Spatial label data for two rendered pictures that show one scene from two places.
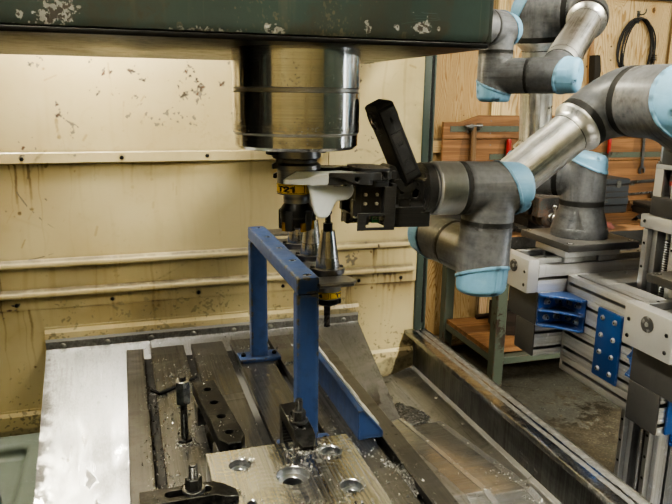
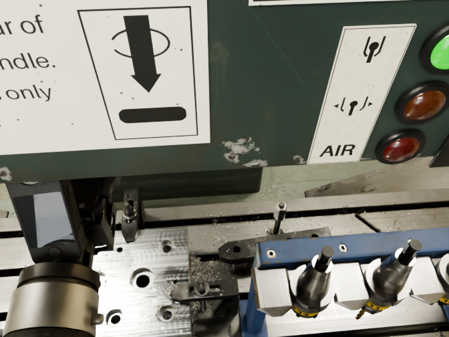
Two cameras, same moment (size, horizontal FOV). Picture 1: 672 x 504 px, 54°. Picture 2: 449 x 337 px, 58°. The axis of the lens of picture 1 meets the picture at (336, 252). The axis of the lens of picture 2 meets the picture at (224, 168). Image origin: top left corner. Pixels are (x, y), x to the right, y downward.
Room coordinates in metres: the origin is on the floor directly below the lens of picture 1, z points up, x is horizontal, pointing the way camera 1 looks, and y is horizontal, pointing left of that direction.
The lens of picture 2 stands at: (1.09, -0.24, 1.77)
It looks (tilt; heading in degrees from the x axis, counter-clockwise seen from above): 51 degrees down; 102
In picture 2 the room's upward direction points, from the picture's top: 1 degrees clockwise
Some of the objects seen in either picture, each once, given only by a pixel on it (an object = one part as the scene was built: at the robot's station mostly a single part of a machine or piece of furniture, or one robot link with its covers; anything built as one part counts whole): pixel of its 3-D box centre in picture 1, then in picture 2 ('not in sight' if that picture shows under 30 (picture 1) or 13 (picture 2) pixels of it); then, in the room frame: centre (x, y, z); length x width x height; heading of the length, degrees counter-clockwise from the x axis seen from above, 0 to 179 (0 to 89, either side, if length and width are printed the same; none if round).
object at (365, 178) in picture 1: (354, 177); not in sight; (0.85, -0.02, 1.43); 0.09 x 0.05 x 0.02; 121
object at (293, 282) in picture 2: (327, 273); (311, 288); (1.17, 0.02, 1.21); 0.06 x 0.06 x 0.03
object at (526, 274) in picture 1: (575, 266); not in sight; (1.80, -0.67, 1.07); 0.40 x 0.13 x 0.09; 107
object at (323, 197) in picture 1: (320, 195); not in sight; (0.83, 0.02, 1.41); 0.09 x 0.03 x 0.06; 121
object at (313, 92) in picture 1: (296, 99); not in sight; (0.86, 0.05, 1.52); 0.16 x 0.16 x 0.12
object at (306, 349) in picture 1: (305, 372); (258, 297); (1.10, 0.05, 1.05); 0.10 x 0.05 x 0.30; 108
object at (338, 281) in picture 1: (336, 281); (272, 291); (1.12, 0.00, 1.21); 0.07 x 0.05 x 0.01; 108
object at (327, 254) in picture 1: (327, 248); (317, 275); (1.17, 0.02, 1.26); 0.04 x 0.04 x 0.07
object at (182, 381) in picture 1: (183, 409); (278, 219); (1.12, 0.28, 0.96); 0.03 x 0.03 x 0.13
